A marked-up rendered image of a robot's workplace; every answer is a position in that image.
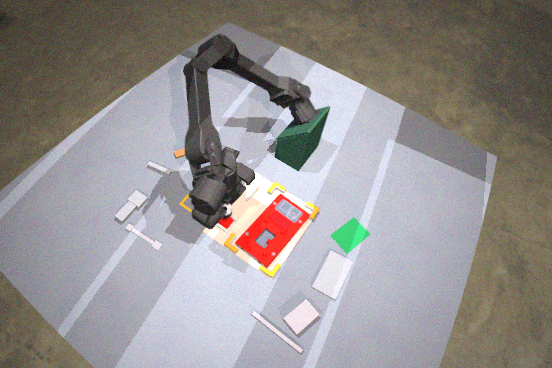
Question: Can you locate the orange rectangular block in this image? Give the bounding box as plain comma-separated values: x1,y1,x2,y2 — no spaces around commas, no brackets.
174,148,185,158

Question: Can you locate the green flat square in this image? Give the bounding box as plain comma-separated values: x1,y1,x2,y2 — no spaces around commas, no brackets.
331,217,370,254

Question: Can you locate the black and white wheel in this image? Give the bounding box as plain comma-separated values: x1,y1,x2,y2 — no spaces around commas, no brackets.
223,204,232,218

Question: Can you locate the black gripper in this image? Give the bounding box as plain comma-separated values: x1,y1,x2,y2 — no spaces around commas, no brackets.
192,162,255,230

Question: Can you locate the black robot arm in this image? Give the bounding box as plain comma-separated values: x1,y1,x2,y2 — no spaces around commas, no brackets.
183,34,321,215

